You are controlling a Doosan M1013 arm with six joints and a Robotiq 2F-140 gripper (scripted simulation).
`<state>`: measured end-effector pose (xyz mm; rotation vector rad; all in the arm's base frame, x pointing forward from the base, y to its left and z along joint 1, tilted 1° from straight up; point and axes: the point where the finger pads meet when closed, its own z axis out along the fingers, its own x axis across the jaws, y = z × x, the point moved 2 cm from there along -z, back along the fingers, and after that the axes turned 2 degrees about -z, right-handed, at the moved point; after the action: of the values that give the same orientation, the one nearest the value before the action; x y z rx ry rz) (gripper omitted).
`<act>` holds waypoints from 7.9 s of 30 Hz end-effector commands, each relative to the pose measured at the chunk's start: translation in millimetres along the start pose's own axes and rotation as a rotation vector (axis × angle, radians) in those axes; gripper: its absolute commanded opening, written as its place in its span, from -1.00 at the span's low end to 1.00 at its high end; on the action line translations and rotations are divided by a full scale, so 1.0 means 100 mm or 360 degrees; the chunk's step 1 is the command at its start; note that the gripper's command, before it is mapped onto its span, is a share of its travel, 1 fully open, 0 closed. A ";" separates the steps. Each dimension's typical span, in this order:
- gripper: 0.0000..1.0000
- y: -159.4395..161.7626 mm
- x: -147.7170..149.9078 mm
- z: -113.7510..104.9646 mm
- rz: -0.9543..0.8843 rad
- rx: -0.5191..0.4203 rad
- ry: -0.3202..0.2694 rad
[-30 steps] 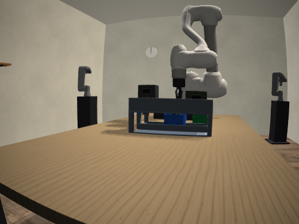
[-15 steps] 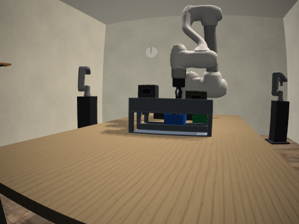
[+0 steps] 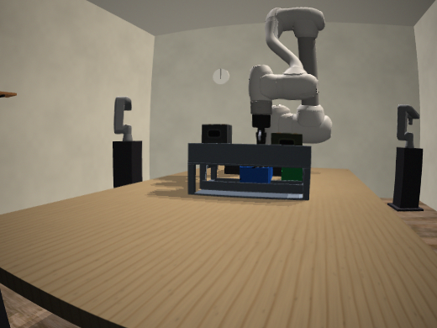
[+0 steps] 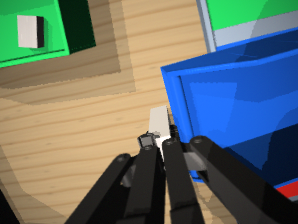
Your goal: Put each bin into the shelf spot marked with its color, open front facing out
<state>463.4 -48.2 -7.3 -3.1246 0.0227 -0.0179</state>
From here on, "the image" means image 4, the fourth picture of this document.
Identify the dark grey metal shelf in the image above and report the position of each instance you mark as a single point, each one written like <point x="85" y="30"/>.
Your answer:
<point x="236" y="22"/>

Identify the green bin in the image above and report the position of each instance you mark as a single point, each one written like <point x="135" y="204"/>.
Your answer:
<point x="75" y="27"/>

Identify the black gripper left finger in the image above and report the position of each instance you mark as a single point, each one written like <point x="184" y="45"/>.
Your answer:
<point x="106" y="201"/>

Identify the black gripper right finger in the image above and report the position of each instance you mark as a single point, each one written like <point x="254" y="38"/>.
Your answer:
<point x="248" y="197"/>

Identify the blue bin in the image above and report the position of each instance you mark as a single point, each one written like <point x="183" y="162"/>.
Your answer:
<point x="251" y="112"/>

